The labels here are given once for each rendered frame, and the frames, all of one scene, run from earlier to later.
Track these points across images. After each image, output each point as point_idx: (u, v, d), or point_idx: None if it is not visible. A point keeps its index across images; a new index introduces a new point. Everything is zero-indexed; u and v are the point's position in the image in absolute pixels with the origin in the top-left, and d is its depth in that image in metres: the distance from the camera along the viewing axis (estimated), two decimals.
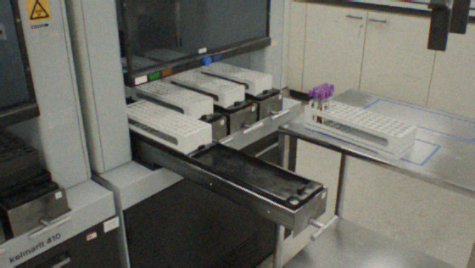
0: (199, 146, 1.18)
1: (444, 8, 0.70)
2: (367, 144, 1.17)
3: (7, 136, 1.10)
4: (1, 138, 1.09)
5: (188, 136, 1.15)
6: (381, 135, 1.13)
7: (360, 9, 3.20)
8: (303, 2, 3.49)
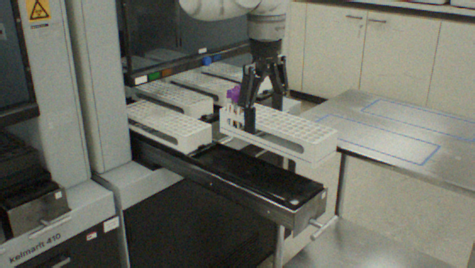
0: (199, 146, 1.18)
1: (248, 108, 1.06)
2: (283, 152, 1.05)
3: (7, 136, 1.10)
4: (1, 138, 1.09)
5: (188, 136, 1.15)
6: (296, 141, 1.01)
7: (360, 9, 3.20)
8: (303, 2, 3.49)
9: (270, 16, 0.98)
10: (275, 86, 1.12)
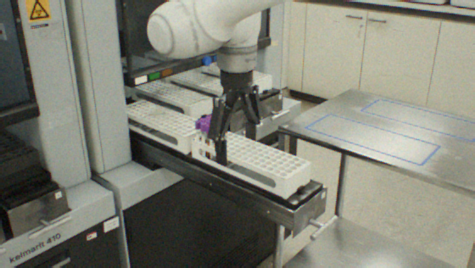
0: None
1: (219, 140, 1.03)
2: (255, 185, 1.02)
3: (7, 136, 1.10)
4: (1, 138, 1.09)
5: (188, 136, 1.15)
6: (267, 175, 0.98)
7: (360, 9, 3.20)
8: (303, 2, 3.49)
9: (239, 48, 0.95)
10: (248, 115, 1.10)
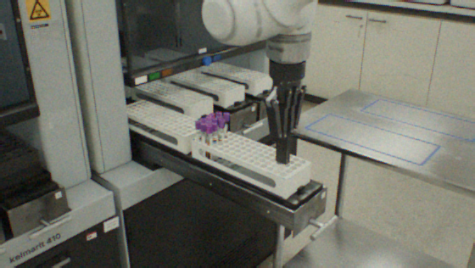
0: None
1: None
2: (255, 185, 1.02)
3: (7, 136, 1.10)
4: (1, 138, 1.09)
5: (188, 136, 1.15)
6: (267, 175, 0.98)
7: (360, 9, 3.20)
8: None
9: None
10: (282, 121, 0.96)
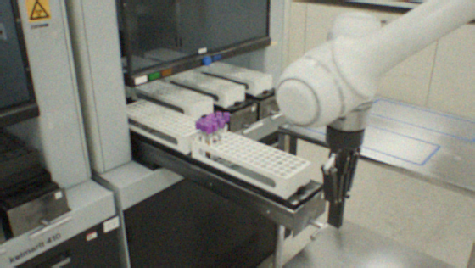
0: None
1: None
2: (255, 185, 1.02)
3: (7, 136, 1.10)
4: (1, 138, 1.09)
5: (188, 136, 1.15)
6: (267, 175, 0.98)
7: (360, 9, 3.20)
8: (303, 2, 3.49)
9: None
10: (337, 186, 0.92)
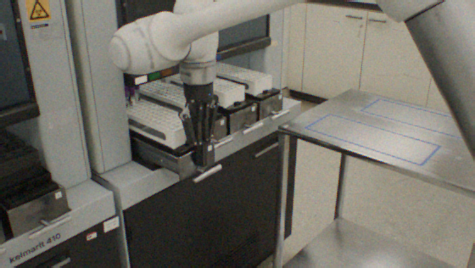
0: None
1: (202, 139, 1.20)
2: (153, 139, 1.24)
3: (7, 136, 1.10)
4: (1, 138, 1.09)
5: None
6: (159, 130, 1.20)
7: (360, 9, 3.20)
8: (303, 2, 3.49)
9: None
10: (198, 131, 1.16)
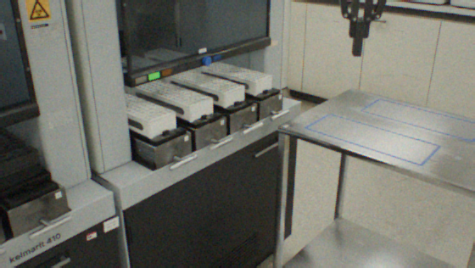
0: None
1: (353, 21, 0.87)
2: (131, 130, 1.29)
3: (7, 136, 1.10)
4: (1, 138, 1.09)
5: None
6: (137, 120, 1.26)
7: (360, 9, 3.20)
8: (303, 2, 3.49)
9: None
10: (366, 3, 0.86)
